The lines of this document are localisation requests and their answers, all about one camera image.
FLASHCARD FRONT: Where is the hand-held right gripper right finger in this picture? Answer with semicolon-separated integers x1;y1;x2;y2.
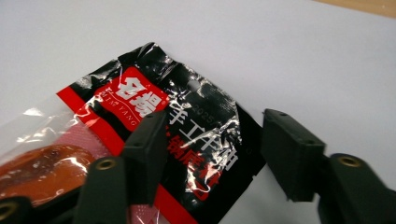
261;108;396;224

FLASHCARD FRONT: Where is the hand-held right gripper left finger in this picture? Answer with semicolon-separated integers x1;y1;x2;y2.
73;110;171;224

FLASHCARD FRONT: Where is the black and red seasoning packet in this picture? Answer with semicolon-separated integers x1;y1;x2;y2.
0;41;267;224

